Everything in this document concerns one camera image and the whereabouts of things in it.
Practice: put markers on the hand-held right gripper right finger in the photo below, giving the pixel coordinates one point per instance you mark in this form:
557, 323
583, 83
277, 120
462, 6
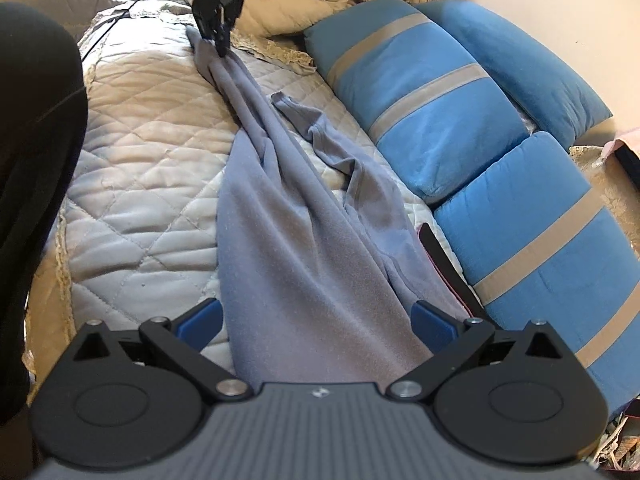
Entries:
432, 326

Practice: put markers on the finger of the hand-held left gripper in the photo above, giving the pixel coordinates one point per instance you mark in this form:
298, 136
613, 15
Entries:
207, 25
224, 35

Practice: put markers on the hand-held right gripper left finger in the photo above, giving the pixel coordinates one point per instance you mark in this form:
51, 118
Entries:
200, 327

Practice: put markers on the blue-grey pants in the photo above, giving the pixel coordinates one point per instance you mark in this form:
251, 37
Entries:
300, 260

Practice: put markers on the black belt with pink edge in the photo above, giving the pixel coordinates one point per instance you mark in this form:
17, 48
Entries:
440, 255

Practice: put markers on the blue grey-striped pillow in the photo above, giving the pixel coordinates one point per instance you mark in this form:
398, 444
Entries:
550, 260
425, 110

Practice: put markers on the grey quilted bedspread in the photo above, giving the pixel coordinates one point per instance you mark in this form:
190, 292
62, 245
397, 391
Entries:
150, 160

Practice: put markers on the person's black clothing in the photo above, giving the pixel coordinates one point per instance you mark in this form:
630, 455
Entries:
35, 185

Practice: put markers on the beige floral lace cover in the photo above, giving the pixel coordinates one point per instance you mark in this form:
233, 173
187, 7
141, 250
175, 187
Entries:
610, 195

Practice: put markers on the pink cloth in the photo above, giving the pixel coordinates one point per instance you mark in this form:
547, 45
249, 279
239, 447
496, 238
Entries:
622, 140

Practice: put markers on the plain blue pillow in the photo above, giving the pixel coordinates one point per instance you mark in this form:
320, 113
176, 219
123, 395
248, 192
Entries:
525, 60

